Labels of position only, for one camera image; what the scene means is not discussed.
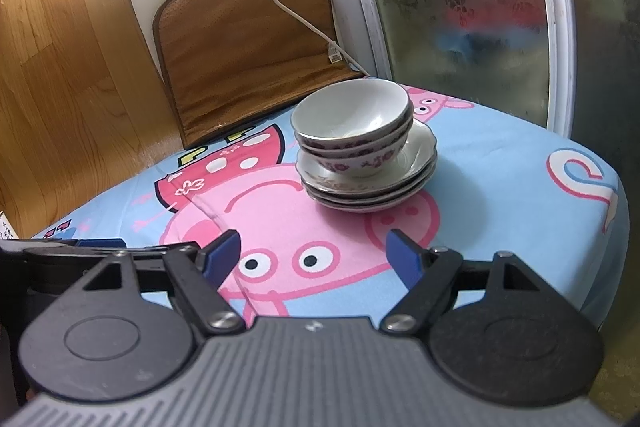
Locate large white floral bowl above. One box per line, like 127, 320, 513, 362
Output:
300, 132, 409, 178

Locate blue cartoon pig tablecloth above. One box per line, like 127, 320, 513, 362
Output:
43, 88, 629, 324

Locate frosted glass sliding door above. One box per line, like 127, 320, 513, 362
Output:
334, 0, 639, 145

